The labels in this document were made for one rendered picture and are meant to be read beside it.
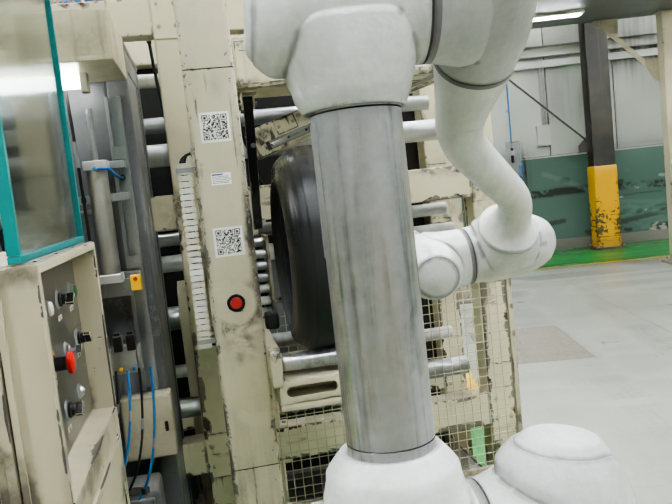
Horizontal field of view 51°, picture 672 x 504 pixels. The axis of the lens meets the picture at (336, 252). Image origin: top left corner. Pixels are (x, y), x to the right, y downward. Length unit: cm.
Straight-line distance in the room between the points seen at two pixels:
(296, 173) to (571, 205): 972
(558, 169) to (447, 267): 1010
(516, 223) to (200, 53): 98
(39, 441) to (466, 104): 77
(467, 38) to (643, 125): 1098
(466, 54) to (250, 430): 133
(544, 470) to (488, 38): 47
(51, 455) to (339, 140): 67
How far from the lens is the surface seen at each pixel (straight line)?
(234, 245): 182
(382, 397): 76
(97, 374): 166
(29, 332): 112
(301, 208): 168
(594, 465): 84
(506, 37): 82
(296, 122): 224
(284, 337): 207
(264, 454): 194
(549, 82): 1137
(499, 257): 123
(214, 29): 186
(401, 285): 74
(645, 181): 1166
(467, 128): 94
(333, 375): 180
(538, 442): 85
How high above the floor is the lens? 134
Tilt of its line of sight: 5 degrees down
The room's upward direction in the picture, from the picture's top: 6 degrees counter-clockwise
